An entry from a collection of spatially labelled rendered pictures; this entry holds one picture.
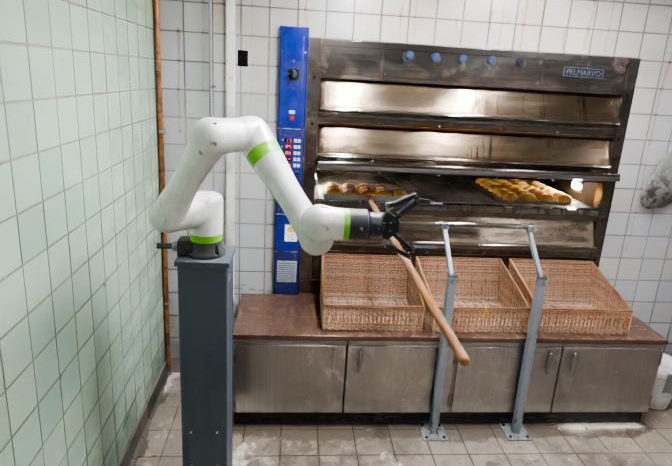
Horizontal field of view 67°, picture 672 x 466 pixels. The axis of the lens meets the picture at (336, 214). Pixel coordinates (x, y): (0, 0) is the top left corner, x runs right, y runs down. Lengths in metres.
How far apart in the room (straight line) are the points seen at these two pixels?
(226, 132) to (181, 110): 1.43
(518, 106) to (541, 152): 0.32
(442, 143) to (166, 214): 1.81
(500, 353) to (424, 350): 0.43
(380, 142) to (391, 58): 0.48
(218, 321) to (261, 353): 0.77
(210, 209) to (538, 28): 2.16
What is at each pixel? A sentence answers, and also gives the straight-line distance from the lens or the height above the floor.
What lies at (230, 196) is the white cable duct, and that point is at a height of 1.19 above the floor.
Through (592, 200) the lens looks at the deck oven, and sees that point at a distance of 3.69.
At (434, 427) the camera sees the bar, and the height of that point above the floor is 0.05.
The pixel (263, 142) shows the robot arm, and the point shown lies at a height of 1.68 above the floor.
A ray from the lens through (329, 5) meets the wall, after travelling 3.00.
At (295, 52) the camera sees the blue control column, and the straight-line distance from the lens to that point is 2.94.
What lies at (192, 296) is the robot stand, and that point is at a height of 1.06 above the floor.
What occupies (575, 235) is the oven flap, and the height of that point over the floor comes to 1.01.
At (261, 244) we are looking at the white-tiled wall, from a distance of 3.14.
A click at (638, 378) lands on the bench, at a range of 3.53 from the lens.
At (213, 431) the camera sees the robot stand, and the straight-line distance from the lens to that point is 2.37.
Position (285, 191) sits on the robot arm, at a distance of 1.62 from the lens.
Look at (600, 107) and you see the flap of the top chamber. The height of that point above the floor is 1.81.
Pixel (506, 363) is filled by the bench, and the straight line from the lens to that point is 3.10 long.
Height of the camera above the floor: 1.91
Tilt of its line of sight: 15 degrees down
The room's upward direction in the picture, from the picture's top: 3 degrees clockwise
